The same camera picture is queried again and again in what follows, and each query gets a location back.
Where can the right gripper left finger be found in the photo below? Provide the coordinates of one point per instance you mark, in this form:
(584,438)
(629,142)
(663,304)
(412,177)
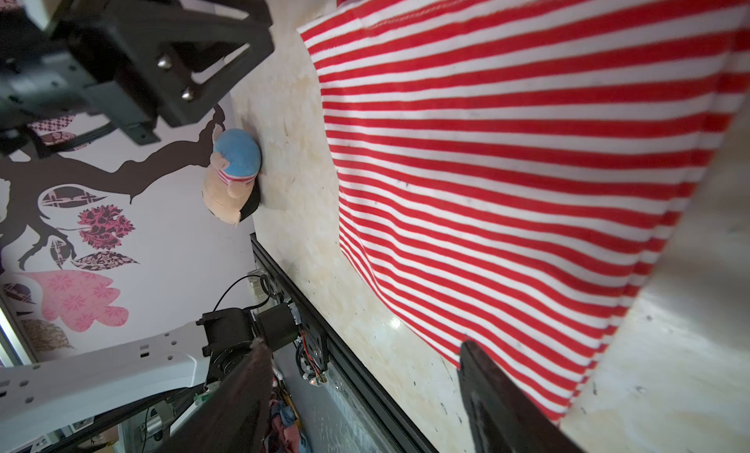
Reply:
(236,417)

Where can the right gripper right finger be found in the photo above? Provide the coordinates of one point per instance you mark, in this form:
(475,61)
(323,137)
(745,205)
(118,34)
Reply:
(501,417)

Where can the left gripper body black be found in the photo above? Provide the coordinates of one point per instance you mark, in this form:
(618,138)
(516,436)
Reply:
(68,71)

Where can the red white striped tank top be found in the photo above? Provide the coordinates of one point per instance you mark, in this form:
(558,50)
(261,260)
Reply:
(510,171)

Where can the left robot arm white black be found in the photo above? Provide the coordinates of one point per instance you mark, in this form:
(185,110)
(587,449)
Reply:
(43,397)

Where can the plush doll blue hat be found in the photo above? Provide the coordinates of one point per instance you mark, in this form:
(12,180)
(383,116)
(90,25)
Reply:
(230,188)

